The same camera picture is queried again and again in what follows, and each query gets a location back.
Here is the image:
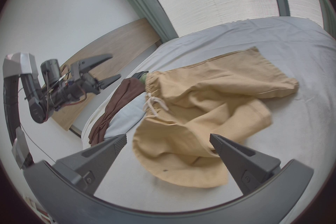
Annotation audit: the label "brown garment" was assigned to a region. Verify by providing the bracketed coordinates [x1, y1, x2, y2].
[88, 78, 146, 147]

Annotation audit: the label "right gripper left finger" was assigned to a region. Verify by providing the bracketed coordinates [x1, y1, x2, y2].
[54, 134, 128, 196]

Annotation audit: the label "pale blue garment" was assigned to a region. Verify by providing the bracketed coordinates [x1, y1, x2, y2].
[104, 93, 147, 142]

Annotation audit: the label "bed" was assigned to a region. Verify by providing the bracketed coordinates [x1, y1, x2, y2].
[51, 17, 336, 214]

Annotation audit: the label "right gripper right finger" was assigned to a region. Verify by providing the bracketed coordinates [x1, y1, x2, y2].
[209, 133, 281, 196]

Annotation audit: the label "black garment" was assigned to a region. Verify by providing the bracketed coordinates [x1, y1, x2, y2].
[130, 71, 149, 79]

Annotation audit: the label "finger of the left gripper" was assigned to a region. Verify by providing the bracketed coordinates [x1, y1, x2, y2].
[83, 54, 113, 72]
[98, 73, 122, 90]

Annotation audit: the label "tan shorts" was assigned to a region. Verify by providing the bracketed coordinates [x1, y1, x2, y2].
[132, 46, 300, 189]

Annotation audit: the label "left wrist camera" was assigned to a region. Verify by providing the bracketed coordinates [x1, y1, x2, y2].
[69, 61, 84, 81]

